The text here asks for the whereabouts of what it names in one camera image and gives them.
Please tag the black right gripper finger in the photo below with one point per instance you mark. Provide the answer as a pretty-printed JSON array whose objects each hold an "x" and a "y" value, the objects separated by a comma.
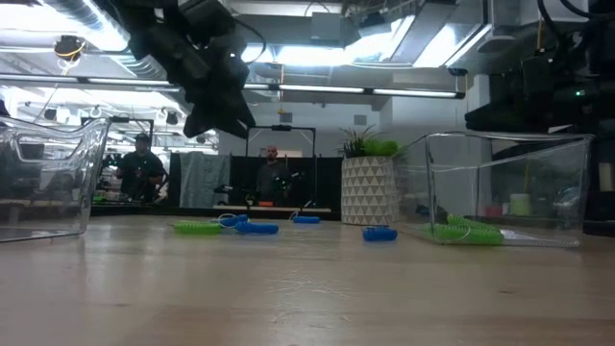
[
  {"x": 509, "y": 123},
  {"x": 509, "y": 106}
]

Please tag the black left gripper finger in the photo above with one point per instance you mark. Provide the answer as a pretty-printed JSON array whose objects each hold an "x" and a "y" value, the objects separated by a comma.
[
  {"x": 199, "y": 110},
  {"x": 235, "y": 113}
]

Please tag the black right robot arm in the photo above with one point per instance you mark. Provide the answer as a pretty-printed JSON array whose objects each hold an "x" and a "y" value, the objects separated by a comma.
[{"x": 603, "y": 72}]

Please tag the clear plastic bin straight walls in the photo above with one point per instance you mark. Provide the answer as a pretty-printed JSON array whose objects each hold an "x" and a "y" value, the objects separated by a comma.
[{"x": 528, "y": 173}]

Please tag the grey cloth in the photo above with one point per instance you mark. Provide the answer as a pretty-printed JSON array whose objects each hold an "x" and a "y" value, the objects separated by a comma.
[{"x": 204, "y": 180}]

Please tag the person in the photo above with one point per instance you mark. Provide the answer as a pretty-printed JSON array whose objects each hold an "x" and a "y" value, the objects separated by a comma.
[
  {"x": 273, "y": 178},
  {"x": 140, "y": 170}
]

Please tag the pale green cup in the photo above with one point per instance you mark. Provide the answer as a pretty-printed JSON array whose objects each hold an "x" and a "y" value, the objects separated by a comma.
[{"x": 520, "y": 205}]

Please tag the white container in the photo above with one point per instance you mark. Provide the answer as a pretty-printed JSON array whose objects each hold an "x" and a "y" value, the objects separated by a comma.
[{"x": 607, "y": 176}]

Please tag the small orange object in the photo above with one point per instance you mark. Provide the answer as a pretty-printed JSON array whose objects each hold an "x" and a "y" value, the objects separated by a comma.
[{"x": 266, "y": 204}]

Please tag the black partition panel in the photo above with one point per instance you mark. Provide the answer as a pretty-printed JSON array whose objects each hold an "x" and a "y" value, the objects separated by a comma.
[{"x": 329, "y": 182}]

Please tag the black bar with LED lights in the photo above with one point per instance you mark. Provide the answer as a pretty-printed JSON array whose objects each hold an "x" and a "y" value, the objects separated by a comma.
[{"x": 365, "y": 90}]

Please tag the succulent in white patterned pot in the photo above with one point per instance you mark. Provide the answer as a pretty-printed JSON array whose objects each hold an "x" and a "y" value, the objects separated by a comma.
[{"x": 369, "y": 192}]

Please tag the clear plastic bin rounded corners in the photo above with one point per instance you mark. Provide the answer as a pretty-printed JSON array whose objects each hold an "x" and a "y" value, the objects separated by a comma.
[{"x": 48, "y": 192}]

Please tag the black metal gantry frame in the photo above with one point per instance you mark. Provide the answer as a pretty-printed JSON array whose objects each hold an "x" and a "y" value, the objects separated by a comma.
[{"x": 281, "y": 128}]

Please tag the grey wall vent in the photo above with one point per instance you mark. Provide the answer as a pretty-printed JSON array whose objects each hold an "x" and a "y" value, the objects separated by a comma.
[
  {"x": 286, "y": 117},
  {"x": 360, "y": 119}
]

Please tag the black aluminium table frame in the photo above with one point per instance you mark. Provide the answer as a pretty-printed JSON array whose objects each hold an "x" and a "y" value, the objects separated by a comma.
[{"x": 144, "y": 212}]

